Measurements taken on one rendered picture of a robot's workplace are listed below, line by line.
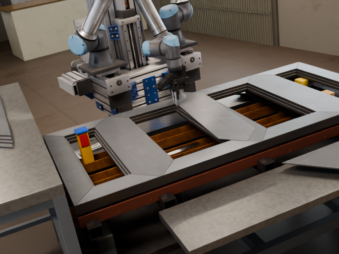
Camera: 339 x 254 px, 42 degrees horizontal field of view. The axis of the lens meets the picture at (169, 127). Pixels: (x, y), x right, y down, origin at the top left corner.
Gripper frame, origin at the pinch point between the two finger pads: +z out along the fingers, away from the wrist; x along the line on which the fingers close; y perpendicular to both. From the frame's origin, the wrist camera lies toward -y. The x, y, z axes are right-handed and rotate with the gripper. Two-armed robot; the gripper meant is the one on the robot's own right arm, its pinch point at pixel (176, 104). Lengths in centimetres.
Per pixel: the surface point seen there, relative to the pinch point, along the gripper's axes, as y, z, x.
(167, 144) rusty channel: -10.5, 17.1, -7.1
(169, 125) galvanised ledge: 0.6, 18.2, 16.7
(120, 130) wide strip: -33.9, 0.9, -9.9
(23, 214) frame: -84, -12, -80
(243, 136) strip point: 7, 1, -54
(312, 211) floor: 72, 86, -18
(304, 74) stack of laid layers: 78, 2, -5
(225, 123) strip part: 7.8, 0.6, -36.9
